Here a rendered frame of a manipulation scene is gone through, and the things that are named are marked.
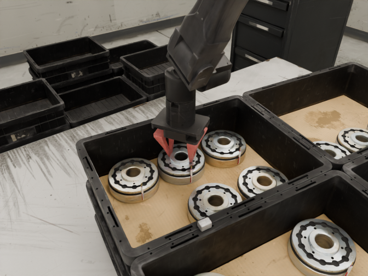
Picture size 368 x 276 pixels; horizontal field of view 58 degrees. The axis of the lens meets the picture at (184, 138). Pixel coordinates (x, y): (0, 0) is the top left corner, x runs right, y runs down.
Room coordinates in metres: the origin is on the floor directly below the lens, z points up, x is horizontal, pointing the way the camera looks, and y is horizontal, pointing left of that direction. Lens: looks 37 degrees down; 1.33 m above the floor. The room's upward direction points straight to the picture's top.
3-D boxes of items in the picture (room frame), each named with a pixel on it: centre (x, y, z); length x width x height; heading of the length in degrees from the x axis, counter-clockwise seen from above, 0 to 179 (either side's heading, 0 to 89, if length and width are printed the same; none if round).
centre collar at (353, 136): (0.61, -0.41, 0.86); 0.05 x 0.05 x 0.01
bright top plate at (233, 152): (0.60, -0.09, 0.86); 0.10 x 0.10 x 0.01
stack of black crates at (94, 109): (1.45, 0.43, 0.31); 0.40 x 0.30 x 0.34; 126
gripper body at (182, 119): (0.54, 0.01, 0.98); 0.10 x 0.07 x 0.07; 67
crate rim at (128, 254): (0.48, -0.03, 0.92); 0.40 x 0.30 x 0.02; 118
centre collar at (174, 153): (0.54, 0.01, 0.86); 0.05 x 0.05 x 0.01
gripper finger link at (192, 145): (0.54, 0.00, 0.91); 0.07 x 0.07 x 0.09; 67
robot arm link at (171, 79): (0.55, 0.00, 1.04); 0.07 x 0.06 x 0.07; 126
